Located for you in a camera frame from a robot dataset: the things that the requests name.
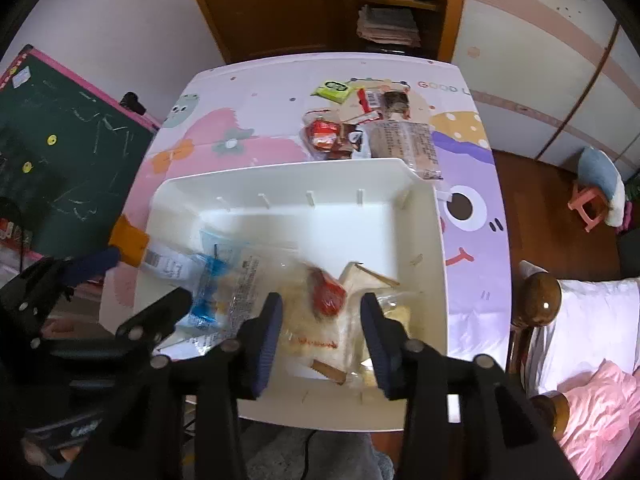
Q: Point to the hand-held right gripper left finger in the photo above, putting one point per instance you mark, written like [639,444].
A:
[265,345]

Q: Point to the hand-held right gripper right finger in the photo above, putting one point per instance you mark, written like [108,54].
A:
[385,355]

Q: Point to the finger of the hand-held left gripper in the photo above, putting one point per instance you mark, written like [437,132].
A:
[95,264]
[160,315]

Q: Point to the orange snack packet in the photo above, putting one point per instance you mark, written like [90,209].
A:
[131,237]

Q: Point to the light blue white packet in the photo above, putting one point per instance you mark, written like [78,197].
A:
[210,285]

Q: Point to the red and white snack packet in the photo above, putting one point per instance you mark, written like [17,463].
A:
[327,297]

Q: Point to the beige cracker packet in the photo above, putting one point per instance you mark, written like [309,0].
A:
[367,277]

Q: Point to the white plastic tray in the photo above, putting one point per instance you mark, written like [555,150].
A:
[325,220]

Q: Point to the clear brown cake packet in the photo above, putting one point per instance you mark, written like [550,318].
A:
[405,145]

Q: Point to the red cookie packet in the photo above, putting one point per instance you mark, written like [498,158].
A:
[325,132]

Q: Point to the red-wrapped brownie packet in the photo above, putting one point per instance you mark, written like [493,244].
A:
[385,102]

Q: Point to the person's grey fleece clothing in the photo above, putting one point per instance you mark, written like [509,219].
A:
[340,460]

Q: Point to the wooden bedpost knob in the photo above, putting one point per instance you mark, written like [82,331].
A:
[537,300]

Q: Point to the black knob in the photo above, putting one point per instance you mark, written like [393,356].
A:
[134,102]

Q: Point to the round wooden bedpost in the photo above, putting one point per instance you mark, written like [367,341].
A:
[550,412]

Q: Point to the white pillow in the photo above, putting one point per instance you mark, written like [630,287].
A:
[595,320]

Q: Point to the pink blanket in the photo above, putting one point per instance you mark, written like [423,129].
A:
[605,410]

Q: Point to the pink plastic stool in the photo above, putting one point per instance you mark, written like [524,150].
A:
[587,207]

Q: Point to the dark bag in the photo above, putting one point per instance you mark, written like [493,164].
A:
[630,257]

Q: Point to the small pink stool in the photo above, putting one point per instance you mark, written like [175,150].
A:
[600,175]

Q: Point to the brown wooden door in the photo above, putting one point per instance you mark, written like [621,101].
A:
[260,5]

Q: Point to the floral sliding wardrobe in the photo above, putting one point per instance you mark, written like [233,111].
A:
[525,60]

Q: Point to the folded towels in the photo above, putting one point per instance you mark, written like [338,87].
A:
[387,27]

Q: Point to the wooden shelf unit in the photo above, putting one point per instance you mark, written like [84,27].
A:
[450,10]

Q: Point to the green chalkboard pink frame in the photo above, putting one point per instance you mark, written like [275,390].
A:
[75,160]

